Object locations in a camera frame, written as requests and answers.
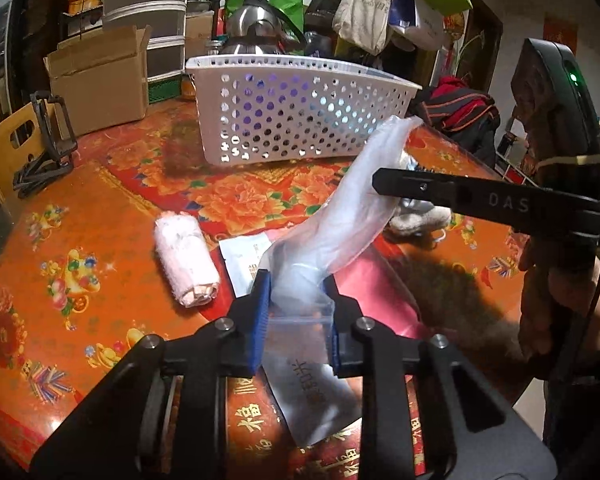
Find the red floral tablecloth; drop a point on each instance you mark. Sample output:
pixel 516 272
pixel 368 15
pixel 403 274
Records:
pixel 105 270

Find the white packet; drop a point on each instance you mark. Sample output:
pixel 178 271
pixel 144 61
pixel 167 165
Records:
pixel 240 260

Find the beige canvas tote bag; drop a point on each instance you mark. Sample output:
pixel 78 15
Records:
pixel 362 10

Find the red and black jacket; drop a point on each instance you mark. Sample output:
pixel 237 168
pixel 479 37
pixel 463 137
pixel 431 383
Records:
pixel 460 115

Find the green shopping bag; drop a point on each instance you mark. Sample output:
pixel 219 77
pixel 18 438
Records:
pixel 290 7

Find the white perforated plastic basket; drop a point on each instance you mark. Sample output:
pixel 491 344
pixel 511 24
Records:
pixel 280 62

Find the black folding phone stand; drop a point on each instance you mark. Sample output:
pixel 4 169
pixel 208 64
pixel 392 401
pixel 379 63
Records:
pixel 45 170

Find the wooden chair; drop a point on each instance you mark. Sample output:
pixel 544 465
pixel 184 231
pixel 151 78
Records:
pixel 0 160

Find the stainless steel kettle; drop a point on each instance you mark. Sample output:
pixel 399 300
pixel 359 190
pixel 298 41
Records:
pixel 255 25

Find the clear plastic zip bag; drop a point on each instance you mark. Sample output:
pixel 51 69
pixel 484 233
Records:
pixel 340 230

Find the brown cardboard box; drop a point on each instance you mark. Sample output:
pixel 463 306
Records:
pixel 200 30

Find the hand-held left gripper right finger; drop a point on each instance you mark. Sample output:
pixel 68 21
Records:
pixel 334 350

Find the white cloth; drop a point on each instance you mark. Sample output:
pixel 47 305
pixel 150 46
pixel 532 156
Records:
pixel 420 222

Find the person's right forearm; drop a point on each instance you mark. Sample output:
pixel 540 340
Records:
pixel 575 410

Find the person's right hand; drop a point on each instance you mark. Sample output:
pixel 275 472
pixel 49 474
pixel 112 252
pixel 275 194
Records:
pixel 560 295

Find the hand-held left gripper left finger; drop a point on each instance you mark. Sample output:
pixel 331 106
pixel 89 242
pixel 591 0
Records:
pixel 260 325

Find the open cardboard box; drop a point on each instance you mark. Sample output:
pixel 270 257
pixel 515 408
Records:
pixel 100 85

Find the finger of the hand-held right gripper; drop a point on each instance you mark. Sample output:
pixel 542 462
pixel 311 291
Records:
pixel 455 192

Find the red wall poster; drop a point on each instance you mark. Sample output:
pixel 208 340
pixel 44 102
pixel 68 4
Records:
pixel 560 35

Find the green plastic crate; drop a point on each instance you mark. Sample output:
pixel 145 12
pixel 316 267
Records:
pixel 165 91

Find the pink towel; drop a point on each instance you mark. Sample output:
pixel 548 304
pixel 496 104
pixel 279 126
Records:
pixel 187 260

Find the white shopping bag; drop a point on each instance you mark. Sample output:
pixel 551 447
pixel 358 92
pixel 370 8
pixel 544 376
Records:
pixel 430 30

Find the stacked grey plastic drawers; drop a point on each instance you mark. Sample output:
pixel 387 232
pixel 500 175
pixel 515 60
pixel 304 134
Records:
pixel 145 15

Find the dark blue bag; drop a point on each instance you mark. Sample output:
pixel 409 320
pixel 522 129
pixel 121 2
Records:
pixel 402 2

